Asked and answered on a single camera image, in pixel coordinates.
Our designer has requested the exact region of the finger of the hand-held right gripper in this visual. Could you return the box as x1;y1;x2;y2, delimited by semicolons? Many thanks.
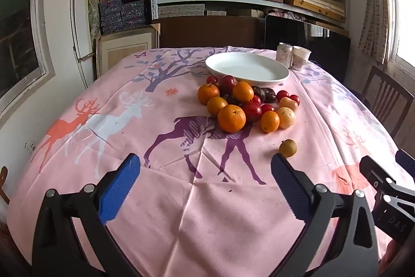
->
359;155;415;247
396;149;415;174

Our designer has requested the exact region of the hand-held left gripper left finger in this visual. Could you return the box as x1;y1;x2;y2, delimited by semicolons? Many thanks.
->
32;153;141;277

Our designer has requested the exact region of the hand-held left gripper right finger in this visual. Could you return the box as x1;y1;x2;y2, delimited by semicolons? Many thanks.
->
269;152;380;277

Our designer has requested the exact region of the small brown round fruit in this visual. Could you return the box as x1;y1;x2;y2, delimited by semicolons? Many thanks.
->
279;139;298;158

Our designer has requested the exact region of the yellow pear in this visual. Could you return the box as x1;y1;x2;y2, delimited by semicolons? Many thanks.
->
279;97;298;112
275;106;296;130

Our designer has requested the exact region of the large orange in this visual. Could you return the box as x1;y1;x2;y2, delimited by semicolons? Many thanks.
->
217;104;247;134

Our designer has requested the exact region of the white round plate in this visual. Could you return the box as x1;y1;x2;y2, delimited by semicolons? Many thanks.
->
205;52;290;89

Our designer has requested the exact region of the person's right hand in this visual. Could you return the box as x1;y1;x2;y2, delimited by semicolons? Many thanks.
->
379;240;410;277

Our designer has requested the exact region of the pink deer print tablecloth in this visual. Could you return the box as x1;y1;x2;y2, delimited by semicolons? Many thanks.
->
7;46;415;277

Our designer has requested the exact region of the dark wooden chair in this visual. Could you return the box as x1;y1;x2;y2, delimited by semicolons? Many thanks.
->
352;65;415;139

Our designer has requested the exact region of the brown wooden chair edge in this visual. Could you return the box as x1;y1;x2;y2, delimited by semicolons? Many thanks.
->
0;166;10;206

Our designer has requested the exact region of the white paper cup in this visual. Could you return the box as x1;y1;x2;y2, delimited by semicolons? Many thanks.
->
291;45;312;72

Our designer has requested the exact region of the pink drink can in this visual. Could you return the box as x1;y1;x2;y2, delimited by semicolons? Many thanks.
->
276;42;294;69

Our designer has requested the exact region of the framed wooden panel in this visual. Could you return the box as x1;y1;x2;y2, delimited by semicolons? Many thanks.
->
95;23;161;80

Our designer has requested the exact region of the bright window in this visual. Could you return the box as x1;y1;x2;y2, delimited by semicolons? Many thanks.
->
383;0;415;74

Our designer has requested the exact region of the checkered curtain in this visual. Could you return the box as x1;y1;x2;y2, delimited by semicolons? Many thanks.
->
358;0;395;65

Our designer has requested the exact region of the pink cloth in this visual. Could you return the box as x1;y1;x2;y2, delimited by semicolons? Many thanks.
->
270;11;309;22

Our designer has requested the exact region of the white leaning board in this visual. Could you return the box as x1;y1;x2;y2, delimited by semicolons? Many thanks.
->
70;0;98;90

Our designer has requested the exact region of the brown wooden cabinet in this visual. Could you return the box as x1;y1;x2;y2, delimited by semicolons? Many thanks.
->
159;16;264;49

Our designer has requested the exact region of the stack of blue floral boxes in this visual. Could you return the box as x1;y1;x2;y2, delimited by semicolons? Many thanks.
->
98;0;152;35

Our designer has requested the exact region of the white framed window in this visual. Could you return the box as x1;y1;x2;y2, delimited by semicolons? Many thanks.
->
0;0;56;126

